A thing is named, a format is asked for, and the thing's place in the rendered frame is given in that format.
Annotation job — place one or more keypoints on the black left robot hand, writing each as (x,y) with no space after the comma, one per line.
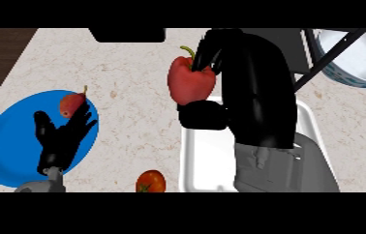
(63,138)

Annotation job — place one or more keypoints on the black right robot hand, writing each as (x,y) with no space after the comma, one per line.
(257,93)

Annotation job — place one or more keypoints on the red bell pepper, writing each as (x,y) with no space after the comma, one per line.
(191,81)

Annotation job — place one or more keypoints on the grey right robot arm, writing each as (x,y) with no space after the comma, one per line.
(281,167)

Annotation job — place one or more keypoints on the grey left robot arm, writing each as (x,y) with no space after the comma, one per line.
(48,183)

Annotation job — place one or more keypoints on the white tray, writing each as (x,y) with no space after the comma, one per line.
(210,160)

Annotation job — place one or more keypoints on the blue round plate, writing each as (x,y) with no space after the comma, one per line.
(24,141)

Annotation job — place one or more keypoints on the red pear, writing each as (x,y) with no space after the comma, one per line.
(71,104)

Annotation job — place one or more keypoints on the white bowl with blue rim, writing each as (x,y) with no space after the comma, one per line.
(347,60)

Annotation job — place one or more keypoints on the orange-red tomato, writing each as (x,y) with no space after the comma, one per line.
(151,181)

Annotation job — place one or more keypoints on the black appliance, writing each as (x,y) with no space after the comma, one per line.
(127,35)

